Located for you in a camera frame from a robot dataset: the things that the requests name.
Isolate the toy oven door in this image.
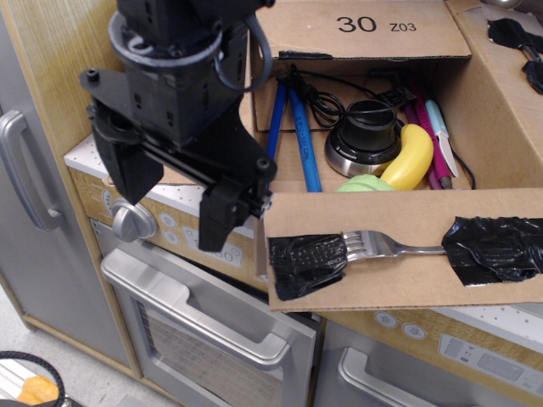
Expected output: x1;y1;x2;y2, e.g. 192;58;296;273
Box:
101;248;320;406

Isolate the magenta pen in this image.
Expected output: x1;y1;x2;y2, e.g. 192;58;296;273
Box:
404;77;452;190

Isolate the yellow toy banana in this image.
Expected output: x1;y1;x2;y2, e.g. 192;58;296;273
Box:
381;124;432;191

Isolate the light blue white knife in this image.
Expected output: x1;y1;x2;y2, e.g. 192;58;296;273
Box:
425;99;459;177

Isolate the black silver 3D mouse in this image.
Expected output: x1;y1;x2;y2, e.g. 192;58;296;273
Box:
325;99;401;177

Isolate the black tape on fork handle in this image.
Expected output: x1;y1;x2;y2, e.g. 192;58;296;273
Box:
442;217;542;287

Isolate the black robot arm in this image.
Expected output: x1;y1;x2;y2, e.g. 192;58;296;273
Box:
80;1;277;252

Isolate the silver oven knob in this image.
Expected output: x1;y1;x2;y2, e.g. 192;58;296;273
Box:
111;198;158;243

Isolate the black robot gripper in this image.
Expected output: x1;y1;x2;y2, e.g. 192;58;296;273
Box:
80;54;277;251

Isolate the silver metal fork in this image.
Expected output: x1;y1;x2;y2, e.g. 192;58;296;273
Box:
342;231;445;262

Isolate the black cable in box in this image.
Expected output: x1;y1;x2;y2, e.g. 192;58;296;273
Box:
277;63;419;128

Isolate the black tape on fork tines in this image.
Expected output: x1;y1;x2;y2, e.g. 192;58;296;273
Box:
268;234;347;301

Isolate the green toy ball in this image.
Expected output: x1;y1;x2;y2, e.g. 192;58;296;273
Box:
336;174;394;192

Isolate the toy dishwasher door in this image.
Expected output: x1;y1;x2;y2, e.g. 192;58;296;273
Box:
313;321;542;406

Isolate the orange object bottom left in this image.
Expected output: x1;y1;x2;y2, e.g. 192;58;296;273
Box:
17;376;59;406

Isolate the large cardboard box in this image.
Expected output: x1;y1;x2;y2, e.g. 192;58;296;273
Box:
237;0;543;314

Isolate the grey toy fridge door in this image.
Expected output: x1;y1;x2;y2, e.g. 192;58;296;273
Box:
1;25;130;370

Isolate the wooden toy kitchen frame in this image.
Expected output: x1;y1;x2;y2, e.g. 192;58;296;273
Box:
0;0;543;407

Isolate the black tape on right flap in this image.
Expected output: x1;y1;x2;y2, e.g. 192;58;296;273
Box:
488;18;542;94

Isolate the grey cable on gripper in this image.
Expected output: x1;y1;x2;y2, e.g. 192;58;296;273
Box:
211;16;273;93

